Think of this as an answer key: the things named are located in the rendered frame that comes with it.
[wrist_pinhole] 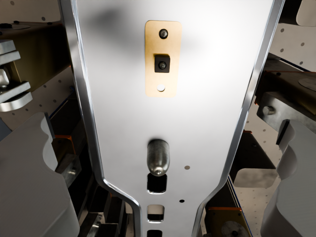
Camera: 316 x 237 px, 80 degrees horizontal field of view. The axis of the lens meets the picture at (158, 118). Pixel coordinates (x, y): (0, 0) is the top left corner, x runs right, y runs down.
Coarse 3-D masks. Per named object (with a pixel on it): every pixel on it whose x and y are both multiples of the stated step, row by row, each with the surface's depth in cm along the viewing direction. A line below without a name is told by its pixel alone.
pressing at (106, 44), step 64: (64, 0) 18; (128, 0) 18; (192, 0) 18; (256, 0) 18; (128, 64) 22; (192, 64) 22; (256, 64) 22; (128, 128) 26; (192, 128) 26; (128, 192) 33; (192, 192) 33
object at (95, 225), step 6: (90, 216) 38; (96, 216) 38; (84, 222) 36; (90, 222) 36; (96, 222) 38; (84, 228) 36; (90, 228) 36; (96, 228) 38; (84, 234) 35; (90, 234) 36
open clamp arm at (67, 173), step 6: (66, 156) 30; (72, 156) 30; (78, 156) 31; (60, 162) 29; (66, 162) 29; (72, 162) 30; (78, 162) 31; (60, 168) 28; (66, 168) 28; (72, 168) 30; (78, 168) 31; (66, 174) 29; (72, 174) 30; (78, 174) 32; (66, 180) 29; (72, 180) 30
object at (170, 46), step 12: (156, 24) 19; (168, 24) 19; (180, 24) 19; (156, 36) 20; (168, 36) 20; (180, 36) 20; (156, 48) 20; (168, 48) 20; (180, 48) 20; (156, 60) 20; (168, 60) 20; (156, 72) 21; (168, 72) 21; (156, 84) 23; (168, 84) 23; (156, 96) 23; (168, 96) 23
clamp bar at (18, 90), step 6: (6, 54) 15; (12, 54) 16; (18, 54) 17; (0, 60) 15; (6, 60) 15; (12, 60) 16; (12, 84) 17; (18, 84) 17; (24, 84) 18; (0, 90) 16; (6, 90) 16; (12, 90) 16; (18, 90) 17; (24, 90) 18; (0, 96) 15; (6, 96) 16; (12, 96) 16; (0, 102) 15
